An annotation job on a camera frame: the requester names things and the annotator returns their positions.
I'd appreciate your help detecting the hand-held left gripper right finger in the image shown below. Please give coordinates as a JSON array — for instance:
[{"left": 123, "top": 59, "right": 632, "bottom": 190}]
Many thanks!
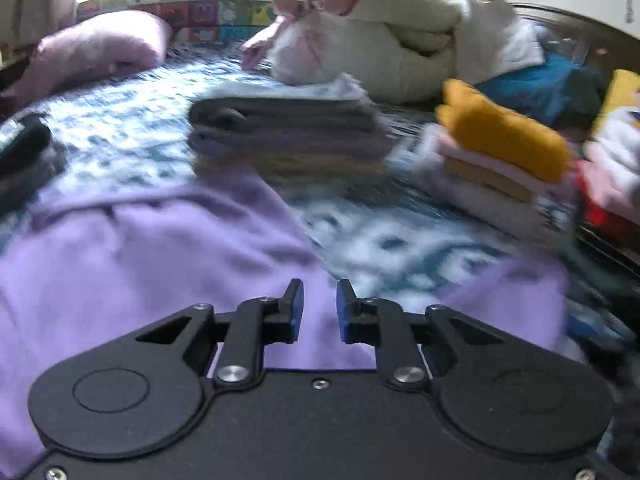
[{"left": 337, "top": 280, "right": 506, "bottom": 388}]

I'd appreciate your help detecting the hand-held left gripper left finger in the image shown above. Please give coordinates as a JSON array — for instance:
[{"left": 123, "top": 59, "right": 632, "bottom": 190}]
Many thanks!
[{"left": 135, "top": 280, "right": 304, "bottom": 388}]

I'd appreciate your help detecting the purple sweater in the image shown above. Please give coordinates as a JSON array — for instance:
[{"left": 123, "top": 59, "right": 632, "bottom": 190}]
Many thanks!
[{"left": 0, "top": 167, "right": 571, "bottom": 476}]

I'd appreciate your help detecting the white fleece folded garment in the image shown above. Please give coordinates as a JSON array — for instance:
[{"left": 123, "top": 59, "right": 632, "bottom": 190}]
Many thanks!
[{"left": 400, "top": 135, "right": 551, "bottom": 241}]

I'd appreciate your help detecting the pale yellow folded garment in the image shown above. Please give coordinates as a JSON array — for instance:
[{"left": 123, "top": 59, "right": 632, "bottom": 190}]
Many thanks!
[{"left": 442, "top": 157, "right": 538, "bottom": 203}]

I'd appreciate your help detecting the pink folded garment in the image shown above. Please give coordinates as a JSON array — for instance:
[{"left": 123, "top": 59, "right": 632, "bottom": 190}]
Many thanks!
[{"left": 425, "top": 125, "right": 576, "bottom": 196}]

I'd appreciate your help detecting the light grey folded garment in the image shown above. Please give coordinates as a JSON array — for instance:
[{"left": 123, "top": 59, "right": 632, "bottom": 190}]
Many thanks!
[{"left": 280, "top": 74, "right": 371, "bottom": 103}]

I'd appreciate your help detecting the pink white garment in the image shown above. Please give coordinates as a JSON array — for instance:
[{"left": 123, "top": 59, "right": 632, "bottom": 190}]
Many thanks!
[{"left": 240, "top": 0, "right": 368, "bottom": 86}]

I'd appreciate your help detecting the blue white patterned quilt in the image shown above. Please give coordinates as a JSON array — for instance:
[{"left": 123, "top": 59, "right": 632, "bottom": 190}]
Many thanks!
[{"left": 0, "top": 40, "right": 626, "bottom": 361}]

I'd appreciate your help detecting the cream comforter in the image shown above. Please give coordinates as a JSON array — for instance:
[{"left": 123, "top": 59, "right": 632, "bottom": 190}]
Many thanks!
[{"left": 320, "top": 0, "right": 546, "bottom": 106}]

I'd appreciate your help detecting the bright red garment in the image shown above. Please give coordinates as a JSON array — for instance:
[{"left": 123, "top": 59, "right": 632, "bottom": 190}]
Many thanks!
[{"left": 575, "top": 160, "right": 640, "bottom": 231}]

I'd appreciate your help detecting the dark grey folded garment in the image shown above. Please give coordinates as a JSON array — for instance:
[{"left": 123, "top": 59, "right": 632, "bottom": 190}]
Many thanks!
[{"left": 0, "top": 150, "right": 68, "bottom": 216}]

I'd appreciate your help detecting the teal blanket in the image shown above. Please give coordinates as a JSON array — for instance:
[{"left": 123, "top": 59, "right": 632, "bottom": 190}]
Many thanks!
[{"left": 480, "top": 52, "right": 608, "bottom": 128}]

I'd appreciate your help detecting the colourful foam mat panel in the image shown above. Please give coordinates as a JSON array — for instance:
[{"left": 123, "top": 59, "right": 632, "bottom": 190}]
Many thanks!
[{"left": 77, "top": 0, "right": 281, "bottom": 46}]

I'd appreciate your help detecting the lilac pillow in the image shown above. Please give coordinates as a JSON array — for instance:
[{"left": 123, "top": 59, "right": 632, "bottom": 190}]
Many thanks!
[{"left": 2, "top": 10, "right": 173, "bottom": 111}]

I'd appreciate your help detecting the yellow white cloth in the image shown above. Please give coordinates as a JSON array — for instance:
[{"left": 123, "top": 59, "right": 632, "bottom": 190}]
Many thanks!
[{"left": 582, "top": 70, "right": 640, "bottom": 196}]

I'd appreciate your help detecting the dark wooden bed frame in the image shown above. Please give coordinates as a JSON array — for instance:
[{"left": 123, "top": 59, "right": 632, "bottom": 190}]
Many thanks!
[{"left": 510, "top": 2, "right": 640, "bottom": 86}]

